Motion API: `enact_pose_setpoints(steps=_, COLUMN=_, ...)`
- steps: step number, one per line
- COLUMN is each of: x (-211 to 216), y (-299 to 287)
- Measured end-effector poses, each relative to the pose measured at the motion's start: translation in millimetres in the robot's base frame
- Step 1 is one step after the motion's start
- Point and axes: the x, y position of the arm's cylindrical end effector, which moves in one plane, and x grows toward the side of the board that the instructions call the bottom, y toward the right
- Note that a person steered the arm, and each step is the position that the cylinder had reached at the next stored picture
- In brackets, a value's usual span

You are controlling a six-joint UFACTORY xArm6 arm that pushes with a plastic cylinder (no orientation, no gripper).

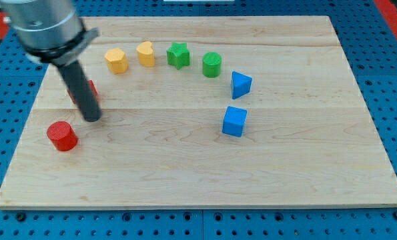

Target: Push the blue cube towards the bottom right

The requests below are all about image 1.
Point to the green cylinder block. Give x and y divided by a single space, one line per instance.
211 64

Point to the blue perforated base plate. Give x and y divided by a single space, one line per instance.
367 31

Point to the blue triangle block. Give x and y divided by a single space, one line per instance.
240 84

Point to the green star block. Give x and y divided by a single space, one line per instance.
178 55

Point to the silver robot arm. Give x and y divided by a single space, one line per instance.
50 31

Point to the red block behind rod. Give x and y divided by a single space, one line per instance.
92 87

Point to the light wooden board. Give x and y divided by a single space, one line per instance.
308 142

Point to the red cylinder block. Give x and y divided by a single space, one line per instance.
62 136

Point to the yellow hexagon block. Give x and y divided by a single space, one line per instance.
116 60

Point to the yellow heart block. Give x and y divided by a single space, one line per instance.
146 54

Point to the blue cube block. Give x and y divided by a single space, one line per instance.
234 121

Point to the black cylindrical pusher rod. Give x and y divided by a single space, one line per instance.
78 85

